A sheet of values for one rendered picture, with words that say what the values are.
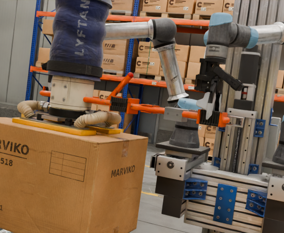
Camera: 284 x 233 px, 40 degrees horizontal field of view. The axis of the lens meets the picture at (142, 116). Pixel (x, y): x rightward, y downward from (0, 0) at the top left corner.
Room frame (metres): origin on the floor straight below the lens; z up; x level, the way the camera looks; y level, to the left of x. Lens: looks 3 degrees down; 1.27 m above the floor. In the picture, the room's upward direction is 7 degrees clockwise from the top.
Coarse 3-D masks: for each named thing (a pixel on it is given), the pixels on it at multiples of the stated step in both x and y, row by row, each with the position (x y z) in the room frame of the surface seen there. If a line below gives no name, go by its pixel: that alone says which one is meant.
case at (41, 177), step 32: (0, 128) 1.50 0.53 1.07; (32, 128) 1.46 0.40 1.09; (0, 160) 1.49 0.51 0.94; (32, 160) 1.43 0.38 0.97; (64, 160) 1.37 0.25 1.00; (96, 160) 1.31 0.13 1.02; (128, 160) 1.52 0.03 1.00; (0, 192) 1.48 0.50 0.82; (32, 192) 1.42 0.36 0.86; (64, 192) 1.36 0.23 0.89; (96, 192) 1.33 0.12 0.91; (128, 192) 1.56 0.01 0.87; (0, 224) 1.48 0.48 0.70; (32, 224) 1.41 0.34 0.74; (64, 224) 1.35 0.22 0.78; (96, 224) 1.36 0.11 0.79; (128, 224) 1.59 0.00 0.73
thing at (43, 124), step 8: (16, 120) 1.56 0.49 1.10; (24, 120) 1.54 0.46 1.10; (32, 120) 1.54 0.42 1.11; (40, 120) 1.55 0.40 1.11; (72, 120) 1.51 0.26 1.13; (48, 128) 1.48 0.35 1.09; (56, 128) 1.47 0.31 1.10; (64, 128) 1.45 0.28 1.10; (72, 128) 1.45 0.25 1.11; (80, 128) 1.46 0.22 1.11; (88, 128) 1.50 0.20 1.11
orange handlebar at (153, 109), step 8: (48, 96) 1.65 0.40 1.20; (96, 96) 1.87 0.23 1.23; (104, 104) 1.52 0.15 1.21; (136, 104) 1.46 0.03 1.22; (144, 104) 1.44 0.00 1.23; (152, 112) 1.43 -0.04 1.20; (160, 112) 1.41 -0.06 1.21; (184, 112) 1.37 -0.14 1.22; (192, 112) 1.36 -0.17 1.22; (224, 120) 1.31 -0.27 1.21
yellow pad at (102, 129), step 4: (48, 120) 1.73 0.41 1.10; (92, 128) 1.62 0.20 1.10; (96, 128) 1.62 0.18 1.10; (100, 128) 1.61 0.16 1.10; (104, 128) 1.62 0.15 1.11; (108, 128) 1.63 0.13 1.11; (112, 128) 1.66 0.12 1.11; (100, 132) 1.61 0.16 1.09; (104, 132) 1.60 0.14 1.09; (108, 132) 1.59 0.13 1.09; (112, 132) 1.62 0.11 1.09; (116, 132) 1.64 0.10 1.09
